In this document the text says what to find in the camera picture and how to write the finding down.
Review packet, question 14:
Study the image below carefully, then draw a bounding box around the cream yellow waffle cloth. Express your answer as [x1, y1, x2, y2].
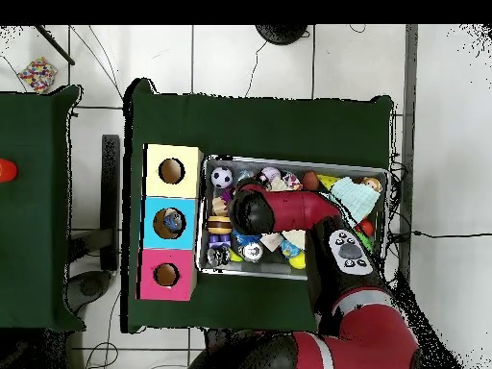
[260, 229, 308, 254]

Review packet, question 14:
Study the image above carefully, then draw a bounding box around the clear blue packet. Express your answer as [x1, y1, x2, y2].
[160, 211, 185, 236]

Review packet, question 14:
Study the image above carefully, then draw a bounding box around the shallow clear mesh bin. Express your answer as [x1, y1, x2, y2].
[196, 156, 389, 282]

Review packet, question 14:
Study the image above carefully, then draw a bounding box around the wooden box with three holes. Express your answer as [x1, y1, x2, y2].
[137, 143, 205, 301]

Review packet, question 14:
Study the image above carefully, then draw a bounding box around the brown wooden yo-yo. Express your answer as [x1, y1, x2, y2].
[207, 214, 234, 235]

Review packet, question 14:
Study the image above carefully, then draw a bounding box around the small soccer ball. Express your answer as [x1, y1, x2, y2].
[210, 165, 234, 189]

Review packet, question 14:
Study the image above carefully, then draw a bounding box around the small baseball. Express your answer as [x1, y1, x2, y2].
[259, 166, 282, 185]

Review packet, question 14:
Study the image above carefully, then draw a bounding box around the multicoloured patterned fabric ball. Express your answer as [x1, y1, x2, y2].
[281, 172, 303, 192]

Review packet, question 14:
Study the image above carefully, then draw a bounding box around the black white striped toy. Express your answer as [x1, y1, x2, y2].
[207, 244, 232, 269]

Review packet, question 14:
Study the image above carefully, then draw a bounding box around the blue yellow rubber ball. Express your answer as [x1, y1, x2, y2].
[280, 239, 303, 259]

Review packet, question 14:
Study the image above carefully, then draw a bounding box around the brown rubber ball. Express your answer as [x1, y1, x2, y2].
[301, 170, 320, 192]

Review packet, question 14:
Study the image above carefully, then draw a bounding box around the dark green table cloth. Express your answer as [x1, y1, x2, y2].
[122, 76, 395, 343]

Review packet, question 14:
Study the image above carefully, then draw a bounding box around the yellow toy block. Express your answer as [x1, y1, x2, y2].
[317, 174, 339, 191]

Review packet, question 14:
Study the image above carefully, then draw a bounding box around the mint green waffle cloth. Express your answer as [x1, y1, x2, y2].
[330, 176, 381, 224]

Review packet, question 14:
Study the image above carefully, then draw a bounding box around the black upright panel stand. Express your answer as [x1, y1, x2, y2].
[65, 134, 123, 312]

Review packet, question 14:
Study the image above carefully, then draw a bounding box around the black round floor base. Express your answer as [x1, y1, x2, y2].
[255, 24, 310, 46]

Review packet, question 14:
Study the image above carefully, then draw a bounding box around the dark green side table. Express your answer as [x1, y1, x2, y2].
[0, 86, 85, 332]

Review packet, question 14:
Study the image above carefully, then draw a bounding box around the red round disc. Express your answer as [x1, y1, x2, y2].
[0, 159, 18, 184]

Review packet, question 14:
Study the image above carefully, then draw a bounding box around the multicoloured speckled toy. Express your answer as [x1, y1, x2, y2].
[16, 57, 59, 93]

